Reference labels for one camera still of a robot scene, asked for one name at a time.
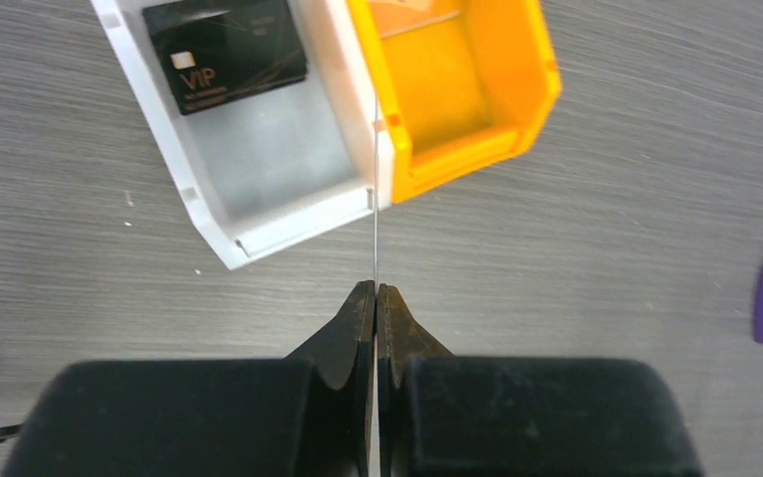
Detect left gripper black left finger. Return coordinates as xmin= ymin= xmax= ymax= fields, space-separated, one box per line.
xmin=3 ymin=281 xmax=376 ymax=476

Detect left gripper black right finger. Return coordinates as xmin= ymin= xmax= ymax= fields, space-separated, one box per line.
xmin=377 ymin=285 xmax=704 ymax=476

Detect black credit card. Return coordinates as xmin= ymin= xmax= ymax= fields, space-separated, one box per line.
xmin=141 ymin=0 xmax=308 ymax=115
xmin=372 ymin=97 xmax=381 ymax=297

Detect tan card stack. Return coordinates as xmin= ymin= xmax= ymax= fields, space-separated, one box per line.
xmin=368 ymin=0 xmax=463 ymax=38

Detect white plastic bin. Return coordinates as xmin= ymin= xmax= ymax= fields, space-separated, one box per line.
xmin=93 ymin=1 xmax=394 ymax=269

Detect orange plastic bin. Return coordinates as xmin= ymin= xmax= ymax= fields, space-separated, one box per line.
xmin=348 ymin=0 xmax=561 ymax=203

